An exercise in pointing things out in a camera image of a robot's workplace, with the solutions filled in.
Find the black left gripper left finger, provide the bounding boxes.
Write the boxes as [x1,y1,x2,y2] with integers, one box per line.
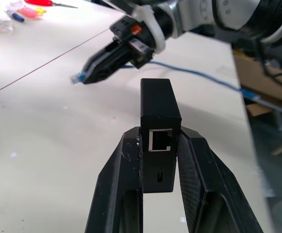
[84,125,144,233]

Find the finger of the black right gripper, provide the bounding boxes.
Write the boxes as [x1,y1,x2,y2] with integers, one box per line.
[83,47,133,85]
[82,40,122,76]

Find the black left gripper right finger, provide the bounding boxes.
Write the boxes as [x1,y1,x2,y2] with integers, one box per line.
[176,125,265,233]

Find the small black box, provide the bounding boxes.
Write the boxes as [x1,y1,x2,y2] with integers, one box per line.
[140,78,182,194]

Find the blue Ethernet cable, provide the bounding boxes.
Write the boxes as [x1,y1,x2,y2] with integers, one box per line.
[69,61,282,115]

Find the brown cardboard box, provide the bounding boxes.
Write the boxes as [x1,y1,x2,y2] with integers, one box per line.
[232,48,282,117]

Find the pink plastic item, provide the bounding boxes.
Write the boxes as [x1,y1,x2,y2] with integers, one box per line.
[17,6,38,18]

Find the blue marker pen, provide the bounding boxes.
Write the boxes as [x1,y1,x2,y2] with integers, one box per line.
[5,9,25,23]

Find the red-handled scissors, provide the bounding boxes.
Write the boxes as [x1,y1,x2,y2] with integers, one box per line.
[24,0,80,9]

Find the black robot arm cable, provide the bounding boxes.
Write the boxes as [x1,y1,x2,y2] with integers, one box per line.
[256,36,282,91]

